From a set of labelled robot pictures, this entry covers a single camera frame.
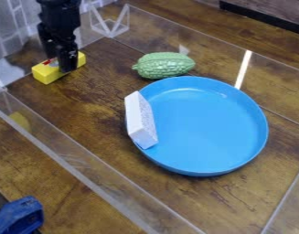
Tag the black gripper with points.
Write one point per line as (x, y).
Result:
(60, 20)

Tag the yellow brick with label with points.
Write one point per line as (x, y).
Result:
(47, 71)

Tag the round blue tray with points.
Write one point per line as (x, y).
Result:
(211, 126)

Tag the green bitter gourd toy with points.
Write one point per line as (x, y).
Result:
(159, 65)

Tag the white foam block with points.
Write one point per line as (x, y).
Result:
(139, 120)

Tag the black baseboard strip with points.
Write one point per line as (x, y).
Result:
(270, 20)

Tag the clear acrylic enclosure wall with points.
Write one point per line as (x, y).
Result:
(67, 154)

